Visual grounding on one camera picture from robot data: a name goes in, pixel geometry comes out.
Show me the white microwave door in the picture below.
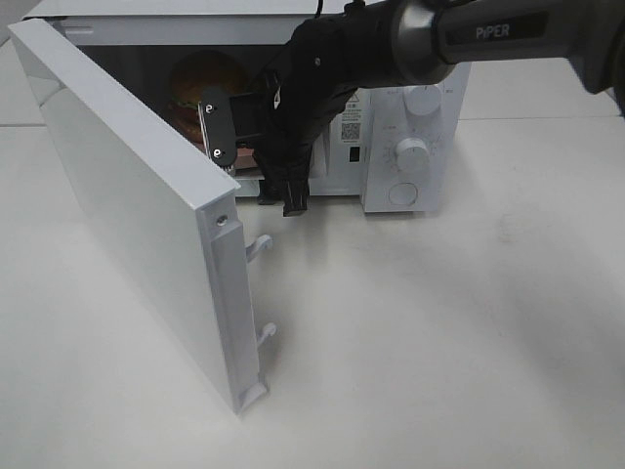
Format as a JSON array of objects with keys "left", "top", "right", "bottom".
[{"left": 10, "top": 19, "right": 276, "bottom": 413}]

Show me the burger with lettuce and tomato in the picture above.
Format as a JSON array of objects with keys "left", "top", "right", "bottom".
[{"left": 167, "top": 50, "right": 249, "bottom": 148}]

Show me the upper white power knob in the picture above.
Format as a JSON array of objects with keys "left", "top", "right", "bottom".
[{"left": 403, "top": 85, "right": 442, "bottom": 117}]

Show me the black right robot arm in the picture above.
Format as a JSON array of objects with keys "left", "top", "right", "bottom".
[{"left": 230, "top": 0, "right": 624, "bottom": 216}]

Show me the round white door button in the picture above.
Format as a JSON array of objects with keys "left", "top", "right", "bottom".
[{"left": 389, "top": 183, "right": 419, "bottom": 206}]

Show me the pink round plate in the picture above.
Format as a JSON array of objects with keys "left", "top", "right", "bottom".
[{"left": 211, "top": 148, "right": 261, "bottom": 177}]

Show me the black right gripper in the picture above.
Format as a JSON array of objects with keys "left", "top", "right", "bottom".
[{"left": 229, "top": 72, "right": 356, "bottom": 217}]

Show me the lower white timer knob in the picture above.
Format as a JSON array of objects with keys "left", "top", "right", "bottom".
[{"left": 395, "top": 137, "right": 430, "bottom": 173}]

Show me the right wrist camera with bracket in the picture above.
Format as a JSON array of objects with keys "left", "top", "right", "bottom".
[{"left": 198, "top": 86, "right": 263, "bottom": 166}]

